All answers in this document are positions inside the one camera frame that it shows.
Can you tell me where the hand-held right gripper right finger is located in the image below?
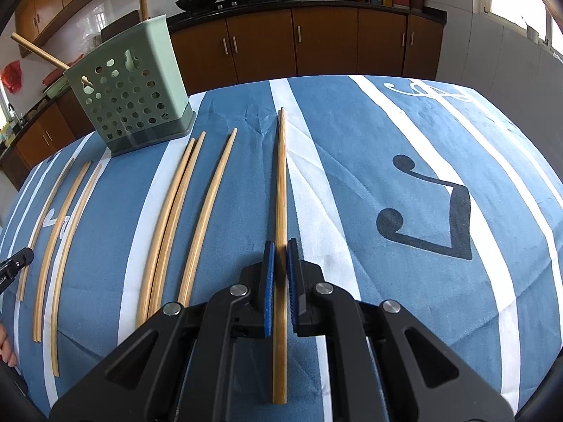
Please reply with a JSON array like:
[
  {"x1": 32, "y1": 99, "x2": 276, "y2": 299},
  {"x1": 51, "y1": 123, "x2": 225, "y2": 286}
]
[{"x1": 286, "y1": 238, "x2": 515, "y2": 422}]

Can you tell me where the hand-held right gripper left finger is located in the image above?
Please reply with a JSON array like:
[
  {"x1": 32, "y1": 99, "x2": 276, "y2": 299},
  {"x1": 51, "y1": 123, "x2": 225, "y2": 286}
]
[{"x1": 48, "y1": 241, "x2": 276, "y2": 422}]

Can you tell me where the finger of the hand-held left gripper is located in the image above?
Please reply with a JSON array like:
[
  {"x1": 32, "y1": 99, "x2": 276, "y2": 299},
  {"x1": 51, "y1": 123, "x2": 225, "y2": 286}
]
[{"x1": 0, "y1": 248, "x2": 35, "y2": 293}]

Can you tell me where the green perforated chopstick holder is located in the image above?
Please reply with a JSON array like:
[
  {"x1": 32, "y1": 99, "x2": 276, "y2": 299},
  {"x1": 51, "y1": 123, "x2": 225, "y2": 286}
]
[{"x1": 64, "y1": 13, "x2": 197, "y2": 156}]

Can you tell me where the person's left hand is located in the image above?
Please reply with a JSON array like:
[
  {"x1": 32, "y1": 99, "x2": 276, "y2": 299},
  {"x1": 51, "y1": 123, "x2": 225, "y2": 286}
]
[{"x1": 0, "y1": 322, "x2": 18, "y2": 367}]

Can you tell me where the wooden base cabinet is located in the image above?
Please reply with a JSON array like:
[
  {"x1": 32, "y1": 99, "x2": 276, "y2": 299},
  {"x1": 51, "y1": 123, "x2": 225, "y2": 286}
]
[
  {"x1": 169, "y1": 6, "x2": 445, "y2": 97},
  {"x1": 0, "y1": 90, "x2": 95, "y2": 190}
]

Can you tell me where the blue striped tablecloth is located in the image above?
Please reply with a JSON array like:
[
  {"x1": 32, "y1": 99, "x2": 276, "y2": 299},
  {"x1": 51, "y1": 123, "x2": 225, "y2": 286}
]
[{"x1": 0, "y1": 75, "x2": 563, "y2": 422}]

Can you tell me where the red plastic bag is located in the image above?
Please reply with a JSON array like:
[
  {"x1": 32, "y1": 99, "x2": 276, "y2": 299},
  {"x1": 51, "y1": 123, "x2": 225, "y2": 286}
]
[{"x1": 0, "y1": 60, "x2": 24, "y2": 94}]

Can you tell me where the red basin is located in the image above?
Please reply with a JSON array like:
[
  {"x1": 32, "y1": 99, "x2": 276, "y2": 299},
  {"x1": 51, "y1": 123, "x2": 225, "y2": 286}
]
[{"x1": 43, "y1": 55, "x2": 85, "y2": 88}]

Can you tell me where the dark brown board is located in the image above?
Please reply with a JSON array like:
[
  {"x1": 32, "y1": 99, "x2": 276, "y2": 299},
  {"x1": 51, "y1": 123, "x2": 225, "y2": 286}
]
[{"x1": 100, "y1": 9, "x2": 142, "y2": 44}]

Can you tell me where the black kitchen countertop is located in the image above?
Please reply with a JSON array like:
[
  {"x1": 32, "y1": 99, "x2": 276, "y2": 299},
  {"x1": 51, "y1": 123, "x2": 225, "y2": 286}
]
[{"x1": 166, "y1": 0, "x2": 448, "y2": 33}]

